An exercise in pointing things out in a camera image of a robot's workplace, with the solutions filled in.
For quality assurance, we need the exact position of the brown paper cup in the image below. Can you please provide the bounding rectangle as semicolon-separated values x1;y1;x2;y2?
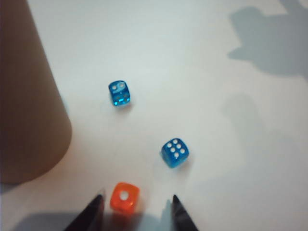
0;0;73;185

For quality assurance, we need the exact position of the blue translucent die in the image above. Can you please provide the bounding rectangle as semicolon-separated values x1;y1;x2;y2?
160;137;190;169
108;79;132;108

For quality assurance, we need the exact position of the orange translucent die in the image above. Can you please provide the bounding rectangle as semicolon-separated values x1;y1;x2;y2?
110;182;141;215

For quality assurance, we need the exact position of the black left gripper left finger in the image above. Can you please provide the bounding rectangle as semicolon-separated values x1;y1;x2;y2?
64;188;106;231

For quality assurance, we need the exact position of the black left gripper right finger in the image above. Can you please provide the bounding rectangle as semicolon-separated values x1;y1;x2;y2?
169;193;200;231

